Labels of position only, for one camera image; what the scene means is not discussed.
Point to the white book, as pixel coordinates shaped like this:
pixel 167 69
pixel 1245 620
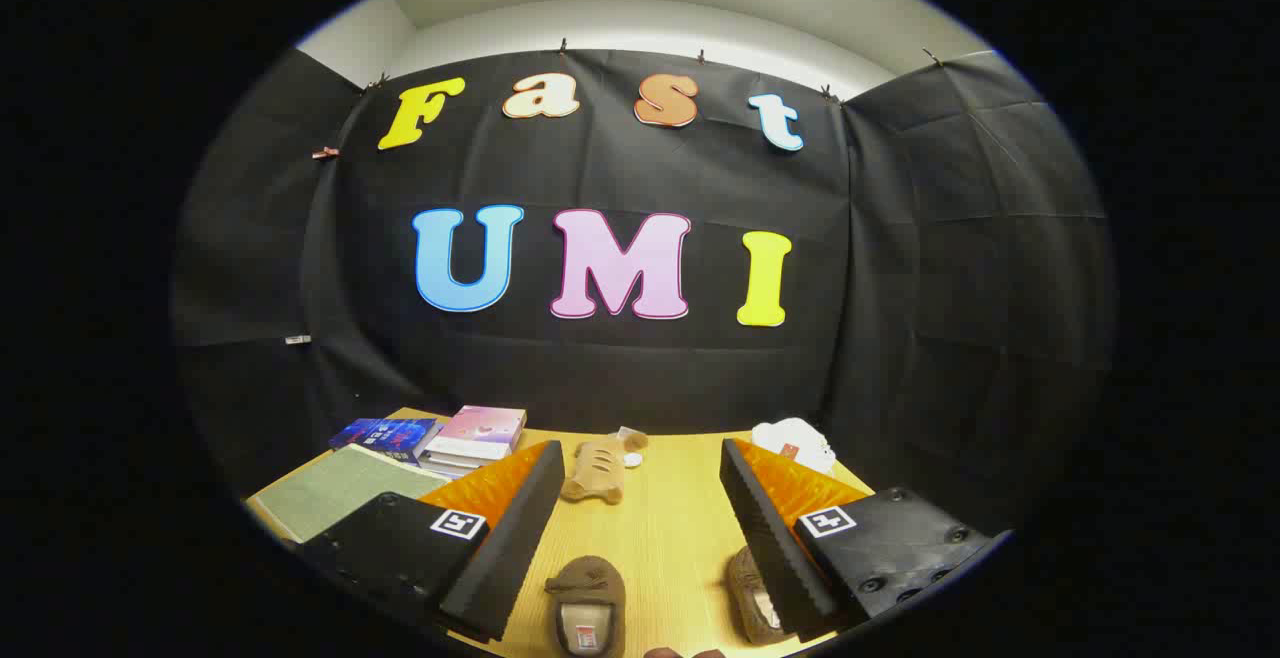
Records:
pixel 440 471
pixel 455 460

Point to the blue book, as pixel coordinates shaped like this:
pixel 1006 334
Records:
pixel 385 435

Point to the brown fuzzy shoe with bow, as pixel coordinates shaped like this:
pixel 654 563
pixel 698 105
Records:
pixel 590 583
pixel 745 583

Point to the white plush toy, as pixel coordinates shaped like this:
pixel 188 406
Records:
pixel 795 438

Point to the green fabric storage box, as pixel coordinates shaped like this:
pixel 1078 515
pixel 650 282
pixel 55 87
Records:
pixel 335 493

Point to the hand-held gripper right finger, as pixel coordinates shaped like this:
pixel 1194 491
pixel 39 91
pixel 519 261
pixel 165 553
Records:
pixel 770 548

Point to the pink book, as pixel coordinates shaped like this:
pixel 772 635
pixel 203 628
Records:
pixel 480 428

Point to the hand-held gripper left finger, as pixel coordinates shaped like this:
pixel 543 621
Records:
pixel 510 558

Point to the brown plush toy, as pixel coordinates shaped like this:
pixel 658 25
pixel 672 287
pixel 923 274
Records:
pixel 598 473

